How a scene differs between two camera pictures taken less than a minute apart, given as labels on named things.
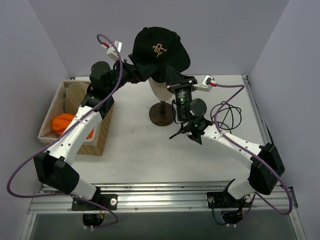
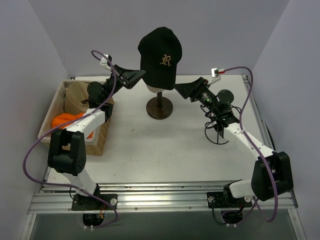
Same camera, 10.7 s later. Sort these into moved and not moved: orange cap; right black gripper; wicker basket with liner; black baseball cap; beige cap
Moved: right black gripper; black baseball cap
Not moved: beige cap; wicker basket with liner; orange cap
